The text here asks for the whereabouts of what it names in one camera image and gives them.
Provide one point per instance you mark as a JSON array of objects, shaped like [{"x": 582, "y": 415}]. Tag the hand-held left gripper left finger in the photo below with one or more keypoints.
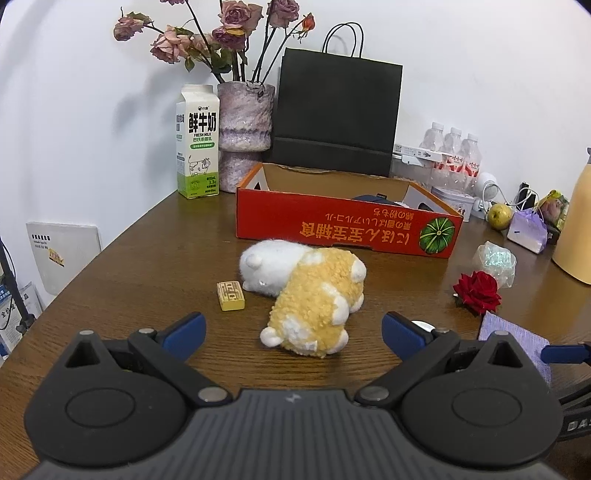
[{"x": 184, "y": 334}]

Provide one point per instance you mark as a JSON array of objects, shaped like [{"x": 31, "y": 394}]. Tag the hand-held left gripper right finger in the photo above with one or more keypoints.
[{"x": 401, "y": 334}]

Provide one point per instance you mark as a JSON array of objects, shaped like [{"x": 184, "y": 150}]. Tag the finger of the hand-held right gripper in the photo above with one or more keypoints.
[
  {"x": 577, "y": 394},
  {"x": 565, "y": 354}
]

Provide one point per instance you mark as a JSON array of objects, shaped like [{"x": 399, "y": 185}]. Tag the lavender square cloth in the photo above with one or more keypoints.
[{"x": 508, "y": 330}]

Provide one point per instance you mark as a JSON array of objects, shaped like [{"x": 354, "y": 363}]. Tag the red artificial rose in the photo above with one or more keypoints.
[{"x": 478, "y": 290}]

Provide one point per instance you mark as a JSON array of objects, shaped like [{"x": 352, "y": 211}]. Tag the yellow plush toy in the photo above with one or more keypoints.
[{"x": 314, "y": 300}]

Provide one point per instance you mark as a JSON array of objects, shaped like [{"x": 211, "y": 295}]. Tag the white plush toy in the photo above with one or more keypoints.
[{"x": 272, "y": 263}]

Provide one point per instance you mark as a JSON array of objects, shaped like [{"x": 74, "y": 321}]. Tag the iridescent plastic wrap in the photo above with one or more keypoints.
[{"x": 494, "y": 261}]

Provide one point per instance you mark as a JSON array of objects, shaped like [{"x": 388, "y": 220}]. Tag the red cardboard box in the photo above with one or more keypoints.
[{"x": 323, "y": 226}]

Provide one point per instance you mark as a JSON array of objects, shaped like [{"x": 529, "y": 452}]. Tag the small gold block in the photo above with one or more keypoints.
[{"x": 231, "y": 295}]

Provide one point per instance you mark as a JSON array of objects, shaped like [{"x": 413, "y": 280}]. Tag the yellow thermos jug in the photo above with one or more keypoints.
[{"x": 577, "y": 230}]

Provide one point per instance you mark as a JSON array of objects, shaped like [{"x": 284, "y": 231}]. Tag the purple tissue pack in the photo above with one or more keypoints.
[{"x": 526, "y": 230}]

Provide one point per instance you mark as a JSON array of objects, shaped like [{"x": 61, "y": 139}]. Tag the white metal tin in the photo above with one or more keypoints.
[{"x": 452, "y": 201}]

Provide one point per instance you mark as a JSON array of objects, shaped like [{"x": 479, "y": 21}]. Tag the colourful snack bag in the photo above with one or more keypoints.
[{"x": 554, "y": 207}]

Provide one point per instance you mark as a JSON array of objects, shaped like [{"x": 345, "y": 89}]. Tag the green apple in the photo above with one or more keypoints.
[{"x": 500, "y": 216}]

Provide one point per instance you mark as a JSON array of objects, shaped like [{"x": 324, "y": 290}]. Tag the blue printed box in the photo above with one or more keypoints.
[
  {"x": 30, "y": 304},
  {"x": 7, "y": 332}
]

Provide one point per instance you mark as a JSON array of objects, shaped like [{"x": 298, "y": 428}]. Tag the black charger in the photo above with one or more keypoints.
[{"x": 528, "y": 197}]

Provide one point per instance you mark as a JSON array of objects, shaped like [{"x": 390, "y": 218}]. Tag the white round device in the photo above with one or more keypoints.
[{"x": 487, "y": 184}]

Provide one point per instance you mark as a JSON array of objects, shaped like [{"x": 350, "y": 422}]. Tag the black lamp stand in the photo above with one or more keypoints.
[{"x": 11, "y": 281}]

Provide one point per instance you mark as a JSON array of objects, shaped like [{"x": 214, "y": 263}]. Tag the long white carton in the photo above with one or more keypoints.
[{"x": 415, "y": 152}]

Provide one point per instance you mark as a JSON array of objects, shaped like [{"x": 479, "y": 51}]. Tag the white green milk carton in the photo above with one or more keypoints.
[{"x": 198, "y": 138}]

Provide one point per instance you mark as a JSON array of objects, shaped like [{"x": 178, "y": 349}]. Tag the purple stone-look vase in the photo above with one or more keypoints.
[{"x": 244, "y": 120}]

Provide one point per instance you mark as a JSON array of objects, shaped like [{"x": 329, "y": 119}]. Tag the black paper bag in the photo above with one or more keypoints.
[{"x": 337, "y": 106}]

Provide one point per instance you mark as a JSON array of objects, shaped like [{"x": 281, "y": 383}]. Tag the dried pink rose bouquet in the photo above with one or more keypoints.
[{"x": 235, "y": 16}]

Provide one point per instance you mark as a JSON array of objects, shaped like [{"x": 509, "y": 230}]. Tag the white wall panel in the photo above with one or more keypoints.
[{"x": 64, "y": 254}]

